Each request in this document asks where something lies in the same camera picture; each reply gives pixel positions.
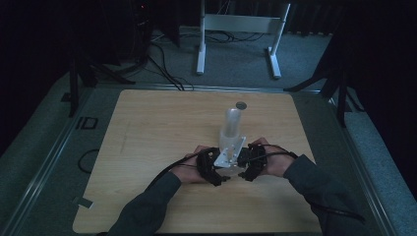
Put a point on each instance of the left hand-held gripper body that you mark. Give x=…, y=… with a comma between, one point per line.
x=206, y=164

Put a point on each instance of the translucent single plastic cup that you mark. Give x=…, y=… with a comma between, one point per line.
x=229, y=171

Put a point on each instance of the person's left hand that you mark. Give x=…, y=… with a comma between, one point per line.
x=187, y=170

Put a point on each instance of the black tripod stand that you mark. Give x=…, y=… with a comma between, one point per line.
x=88, y=70
x=337, y=82

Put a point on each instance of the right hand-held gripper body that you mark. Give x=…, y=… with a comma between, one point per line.
x=255, y=160

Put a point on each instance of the person's right hand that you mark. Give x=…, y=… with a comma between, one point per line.
x=277, y=162

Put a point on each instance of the grey round table grommet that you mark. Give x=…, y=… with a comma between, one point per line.
x=241, y=105

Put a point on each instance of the white metal stand frame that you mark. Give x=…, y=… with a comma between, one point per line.
x=242, y=23

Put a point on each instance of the dark equipment rack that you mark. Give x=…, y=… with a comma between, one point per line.
x=128, y=29

